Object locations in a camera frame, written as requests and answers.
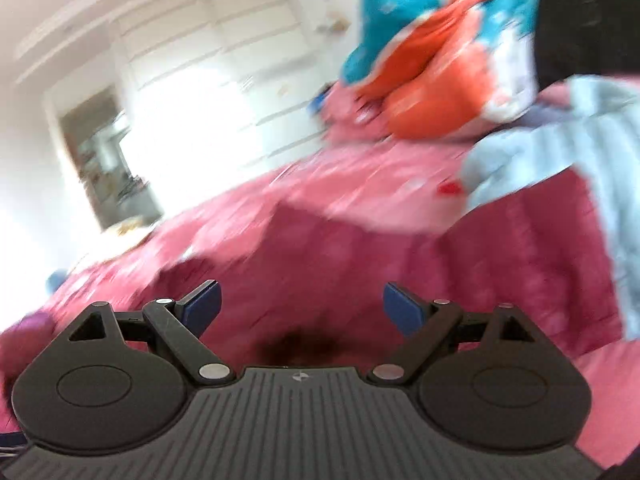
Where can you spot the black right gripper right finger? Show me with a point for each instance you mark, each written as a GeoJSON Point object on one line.
{"type": "Point", "coordinates": [492, 381]}

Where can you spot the orange teal folded quilt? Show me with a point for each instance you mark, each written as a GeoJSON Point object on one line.
{"type": "Point", "coordinates": [445, 68]}

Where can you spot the black garment at headboard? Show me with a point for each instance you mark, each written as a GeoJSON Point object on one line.
{"type": "Point", "coordinates": [586, 37]}

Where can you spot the pink folded quilt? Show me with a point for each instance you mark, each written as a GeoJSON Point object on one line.
{"type": "Point", "coordinates": [350, 118]}

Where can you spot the light blue garment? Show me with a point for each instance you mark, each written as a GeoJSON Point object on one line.
{"type": "Point", "coordinates": [599, 139]}

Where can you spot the white sliding wardrobe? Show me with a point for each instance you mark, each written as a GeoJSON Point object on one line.
{"type": "Point", "coordinates": [217, 92]}

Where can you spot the blue round stool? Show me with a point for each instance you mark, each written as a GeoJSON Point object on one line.
{"type": "Point", "coordinates": [55, 280]}

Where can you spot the blue box by wardrobe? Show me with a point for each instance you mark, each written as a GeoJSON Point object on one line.
{"type": "Point", "coordinates": [316, 104]}

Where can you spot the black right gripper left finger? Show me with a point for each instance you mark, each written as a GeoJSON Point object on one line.
{"type": "Point", "coordinates": [114, 380]}

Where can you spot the floral yellow pillow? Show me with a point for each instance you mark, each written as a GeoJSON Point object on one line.
{"type": "Point", "coordinates": [132, 231]}

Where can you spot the crimson down jacket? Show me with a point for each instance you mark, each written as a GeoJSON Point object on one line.
{"type": "Point", "coordinates": [310, 293]}

